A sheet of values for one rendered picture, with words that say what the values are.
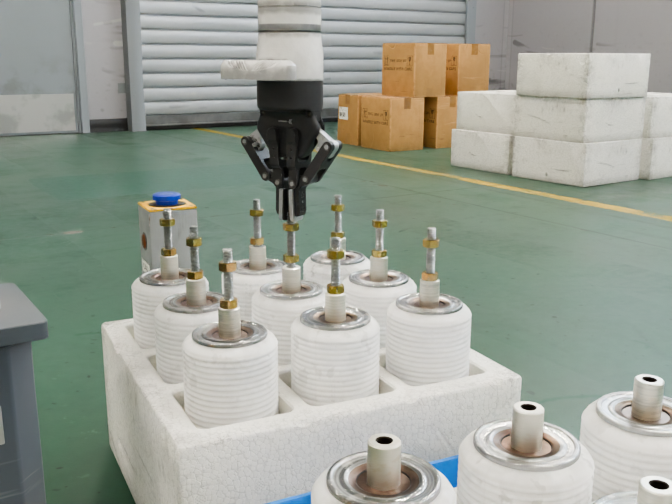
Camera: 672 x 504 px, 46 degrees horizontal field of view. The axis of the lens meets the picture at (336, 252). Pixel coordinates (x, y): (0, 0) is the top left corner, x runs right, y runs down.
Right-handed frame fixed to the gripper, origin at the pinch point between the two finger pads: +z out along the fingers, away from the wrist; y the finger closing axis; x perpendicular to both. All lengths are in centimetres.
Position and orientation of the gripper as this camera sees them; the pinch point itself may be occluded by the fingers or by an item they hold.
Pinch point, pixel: (291, 203)
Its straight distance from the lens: 93.5
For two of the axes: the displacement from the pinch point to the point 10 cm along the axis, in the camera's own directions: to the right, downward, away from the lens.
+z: -0.1, 9.7, 2.4
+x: -5.1, 2.0, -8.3
